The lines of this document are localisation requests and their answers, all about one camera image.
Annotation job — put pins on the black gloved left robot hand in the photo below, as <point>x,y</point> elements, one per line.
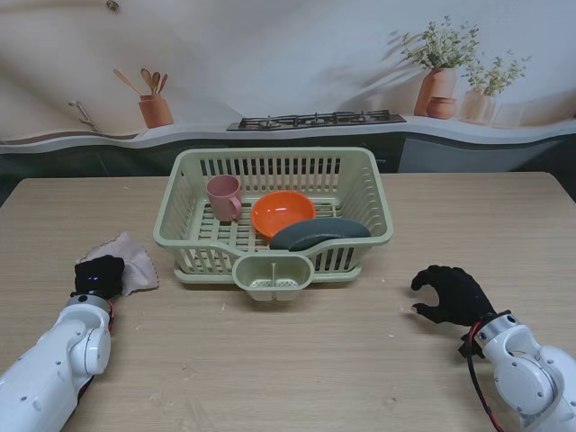
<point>99,276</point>

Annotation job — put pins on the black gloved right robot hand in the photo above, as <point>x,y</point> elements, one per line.
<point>454,297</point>

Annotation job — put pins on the pale pink wiping cloth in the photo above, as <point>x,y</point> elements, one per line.
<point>135,265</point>

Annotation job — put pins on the pink plastic mug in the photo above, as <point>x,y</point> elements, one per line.
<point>222,198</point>

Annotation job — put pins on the grey round plate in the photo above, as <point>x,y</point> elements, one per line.
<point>315,231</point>

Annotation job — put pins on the orange plastic bowl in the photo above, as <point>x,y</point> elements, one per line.
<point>281,211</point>

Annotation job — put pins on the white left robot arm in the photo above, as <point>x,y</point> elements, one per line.
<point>54,364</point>

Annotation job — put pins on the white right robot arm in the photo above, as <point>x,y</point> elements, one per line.
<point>526,378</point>

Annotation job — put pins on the green cutlery holder cup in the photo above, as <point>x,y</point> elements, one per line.
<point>270,292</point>

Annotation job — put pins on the green plastic dish rack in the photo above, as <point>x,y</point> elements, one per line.
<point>270,153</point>

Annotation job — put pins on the printed kitchen backdrop banner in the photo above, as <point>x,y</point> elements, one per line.
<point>270,67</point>

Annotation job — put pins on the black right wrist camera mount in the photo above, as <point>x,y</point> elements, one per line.
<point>470,348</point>

